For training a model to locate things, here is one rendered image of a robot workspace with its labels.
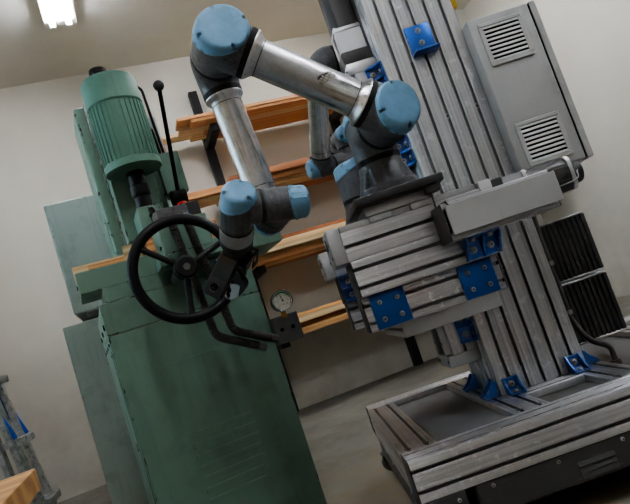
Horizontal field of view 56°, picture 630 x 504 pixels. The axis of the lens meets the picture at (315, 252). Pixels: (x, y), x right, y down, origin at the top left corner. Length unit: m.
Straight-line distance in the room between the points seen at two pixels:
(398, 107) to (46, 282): 3.23
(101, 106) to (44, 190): 2.45
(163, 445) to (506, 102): 1.31
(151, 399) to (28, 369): 2.57
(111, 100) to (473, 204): 1.15
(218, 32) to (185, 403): 0.97
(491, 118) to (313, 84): 0.61
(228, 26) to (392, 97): 0.39
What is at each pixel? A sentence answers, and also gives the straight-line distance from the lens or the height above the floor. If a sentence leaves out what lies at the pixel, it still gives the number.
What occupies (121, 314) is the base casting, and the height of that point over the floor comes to 0.76.
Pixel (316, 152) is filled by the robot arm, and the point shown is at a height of 1.16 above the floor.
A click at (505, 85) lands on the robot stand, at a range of 1.79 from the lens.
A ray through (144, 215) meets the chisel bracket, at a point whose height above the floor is 1.04.
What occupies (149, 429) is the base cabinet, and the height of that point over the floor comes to 0.44.
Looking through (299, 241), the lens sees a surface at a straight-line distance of 3.81.
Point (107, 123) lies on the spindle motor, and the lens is 1.97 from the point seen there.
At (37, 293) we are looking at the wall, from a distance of 4.26.
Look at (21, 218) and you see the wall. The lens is 4.37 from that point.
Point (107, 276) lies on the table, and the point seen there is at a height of 0.87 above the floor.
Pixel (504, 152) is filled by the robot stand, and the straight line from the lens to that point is 1.78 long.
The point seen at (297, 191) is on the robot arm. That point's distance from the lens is 1.29.
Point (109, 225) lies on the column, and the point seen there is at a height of 1.09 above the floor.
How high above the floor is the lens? 0.59
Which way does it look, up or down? 6 degrees up
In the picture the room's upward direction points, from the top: 18 degrees counter-clockwise
